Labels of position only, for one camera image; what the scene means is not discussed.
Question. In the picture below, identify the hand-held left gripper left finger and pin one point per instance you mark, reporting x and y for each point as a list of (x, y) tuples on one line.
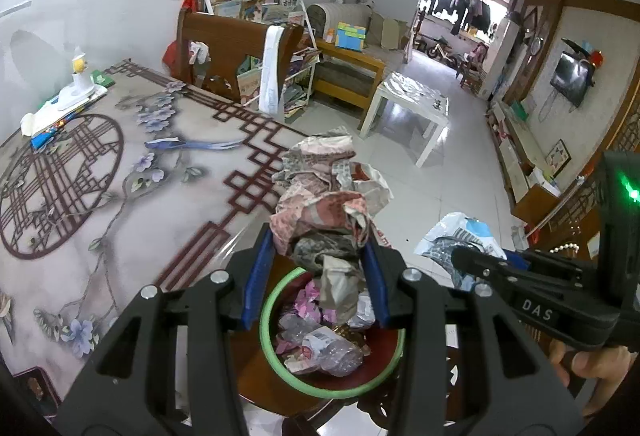
[(257, 281)]

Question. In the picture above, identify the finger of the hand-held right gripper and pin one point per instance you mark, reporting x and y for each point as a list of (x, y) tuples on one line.
[(515, 259), (480, 268)]

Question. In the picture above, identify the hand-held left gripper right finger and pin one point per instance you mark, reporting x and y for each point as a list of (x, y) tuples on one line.
[(377, 286)]

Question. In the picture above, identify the silver blue wrapper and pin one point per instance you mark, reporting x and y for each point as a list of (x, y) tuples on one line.
[(450, 231)]

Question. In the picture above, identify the pink snack bag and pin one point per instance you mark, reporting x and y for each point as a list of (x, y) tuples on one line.
[(312, 303)]

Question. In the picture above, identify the red bin with green rim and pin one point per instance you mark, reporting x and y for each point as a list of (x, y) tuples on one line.
[(380, 366)]

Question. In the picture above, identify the patterned paper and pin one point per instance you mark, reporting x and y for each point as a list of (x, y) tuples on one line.
[(320, 211)]

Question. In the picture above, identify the person's right hand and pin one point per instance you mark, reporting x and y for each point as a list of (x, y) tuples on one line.
[(600, 371)]

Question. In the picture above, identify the crushed clear plastic bottle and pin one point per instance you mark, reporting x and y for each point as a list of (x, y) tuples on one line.
[(330, 351)]

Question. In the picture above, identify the low television cabinet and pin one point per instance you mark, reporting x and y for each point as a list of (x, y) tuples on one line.
[(520, 155)]

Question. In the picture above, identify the colourful tangram picture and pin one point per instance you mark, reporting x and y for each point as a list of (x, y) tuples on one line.
[(558, 152)]

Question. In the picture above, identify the white side table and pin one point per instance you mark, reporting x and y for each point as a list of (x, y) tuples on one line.
[(410, 100)]

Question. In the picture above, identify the small wooden chair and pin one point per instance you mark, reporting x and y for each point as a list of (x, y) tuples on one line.
[(472, 65)]

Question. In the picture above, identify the tall white cabinet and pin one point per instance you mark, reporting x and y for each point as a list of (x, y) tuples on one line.
[(502, 55)]

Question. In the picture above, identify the white cloth strip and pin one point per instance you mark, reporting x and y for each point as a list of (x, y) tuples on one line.
[(272, 70)]

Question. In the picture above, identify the wooden bench sofa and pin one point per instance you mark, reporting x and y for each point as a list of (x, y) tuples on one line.
[(350, 75)]

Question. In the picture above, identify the child's balance bicycle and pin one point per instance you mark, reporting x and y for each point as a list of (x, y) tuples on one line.
[(442, 53)]

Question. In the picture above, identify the white book rack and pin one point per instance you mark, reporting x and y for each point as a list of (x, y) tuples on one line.
[(307, 65)]

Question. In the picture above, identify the small white rag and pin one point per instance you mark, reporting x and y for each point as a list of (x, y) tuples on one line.
[(198, 51)]

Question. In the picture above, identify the brown wooden chair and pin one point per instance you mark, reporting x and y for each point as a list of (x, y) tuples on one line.
[(230, 40)]

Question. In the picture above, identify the red cloth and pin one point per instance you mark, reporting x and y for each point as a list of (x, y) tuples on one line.
[(175, 50)]

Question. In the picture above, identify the colourful block toy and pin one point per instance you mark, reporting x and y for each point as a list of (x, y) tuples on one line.
[(351, 36)]

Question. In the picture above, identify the green book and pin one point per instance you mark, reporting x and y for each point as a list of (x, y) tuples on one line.
[(102, 79)]

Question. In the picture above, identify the sofa cushion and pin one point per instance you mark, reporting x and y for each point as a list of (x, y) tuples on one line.
[(390, 30)]

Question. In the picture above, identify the row of hanging clothes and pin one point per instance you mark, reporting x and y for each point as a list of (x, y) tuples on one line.
[(460, 10)]

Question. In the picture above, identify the blue picture book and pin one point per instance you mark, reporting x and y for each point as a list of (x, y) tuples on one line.
[(50, 133)]

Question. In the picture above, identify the white desk lamp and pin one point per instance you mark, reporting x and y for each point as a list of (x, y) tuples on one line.
[(75, 90)]

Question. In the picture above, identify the covered sofa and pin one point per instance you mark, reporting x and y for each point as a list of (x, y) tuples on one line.
[(325, 15)]

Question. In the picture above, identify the children's book rack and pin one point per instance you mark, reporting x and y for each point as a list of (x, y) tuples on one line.
[(260, 5)]

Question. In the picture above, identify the small yellow figurine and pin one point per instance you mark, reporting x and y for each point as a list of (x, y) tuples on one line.
[(80, 61)]

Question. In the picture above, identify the wall television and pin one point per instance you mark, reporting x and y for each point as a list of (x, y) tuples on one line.
[(570, 78)]

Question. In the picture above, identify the round wall clock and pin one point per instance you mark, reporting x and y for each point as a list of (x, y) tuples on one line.
[(536, 46)]

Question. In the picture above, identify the red black wall ornament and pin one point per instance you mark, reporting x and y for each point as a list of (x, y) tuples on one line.
[(582, 53)]

